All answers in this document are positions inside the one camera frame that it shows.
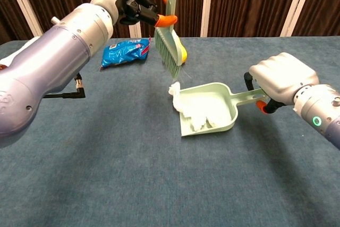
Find mint green hand broom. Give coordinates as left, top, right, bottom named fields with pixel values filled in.
left=154, top=0, right=186, bottom=80

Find mint green dustpan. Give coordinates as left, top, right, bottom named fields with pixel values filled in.
left=179, top=82, right=267, bottom=137

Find white paper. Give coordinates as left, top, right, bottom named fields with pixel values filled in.
left=168, top=81, right=221, bottom=133

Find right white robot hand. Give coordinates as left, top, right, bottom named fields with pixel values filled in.
left=243, top=52, right=320, bottom=115

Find brown folding screen white frames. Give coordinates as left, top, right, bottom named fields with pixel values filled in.
left=0, top=0, right=340, bottom=46

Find blue felt table mat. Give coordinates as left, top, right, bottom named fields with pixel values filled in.
left=0, top=35, right=340, bottom=227

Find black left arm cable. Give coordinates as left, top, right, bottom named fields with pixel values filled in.
left=42, top=74, right=86, bottom=99

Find yellow toy pear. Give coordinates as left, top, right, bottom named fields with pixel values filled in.
left=178, top=37, right=189, bottom=65

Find blue snack bag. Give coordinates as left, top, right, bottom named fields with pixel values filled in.
left=100, top=35, right=152, bottom=71

